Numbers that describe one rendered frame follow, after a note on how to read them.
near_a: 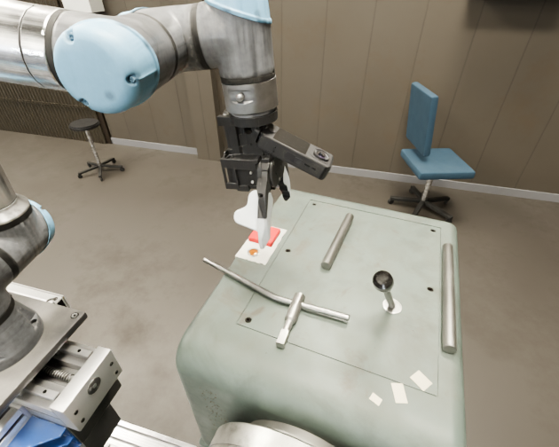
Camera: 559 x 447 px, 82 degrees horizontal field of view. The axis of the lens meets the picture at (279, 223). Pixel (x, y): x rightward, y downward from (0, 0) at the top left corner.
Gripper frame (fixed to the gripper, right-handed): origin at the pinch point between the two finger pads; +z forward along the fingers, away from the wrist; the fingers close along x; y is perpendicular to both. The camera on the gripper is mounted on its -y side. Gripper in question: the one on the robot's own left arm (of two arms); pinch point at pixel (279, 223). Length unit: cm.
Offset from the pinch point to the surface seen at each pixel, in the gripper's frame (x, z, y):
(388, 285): 8.1, 3.6, -19.0
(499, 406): -60, 150, -86
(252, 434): 26.7, 19.6, -1.6
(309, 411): 21.8, 19.2, -9.2
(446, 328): 3.7, 16.7, -29.9
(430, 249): -19.8, 18.5, -29.5
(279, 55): -285, 16, 84
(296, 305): 6.2, 14.0, -3.8
